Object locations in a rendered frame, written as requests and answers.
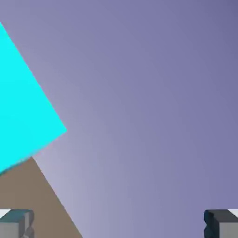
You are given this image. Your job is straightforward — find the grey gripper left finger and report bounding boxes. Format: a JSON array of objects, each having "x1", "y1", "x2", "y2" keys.
[{"x1": 0, "y1": 208, "x2": 35, "y2": 238}]

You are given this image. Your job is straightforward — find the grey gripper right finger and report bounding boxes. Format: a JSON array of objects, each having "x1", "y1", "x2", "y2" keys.
[{"x1": 203, "y1": 208, "x2": 238, "y2": 238}]

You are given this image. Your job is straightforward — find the large cyan box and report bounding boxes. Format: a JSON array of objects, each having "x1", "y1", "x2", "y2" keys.
[{"x1": 0, "y1": 21, "x2": 68, "y2": 175}]

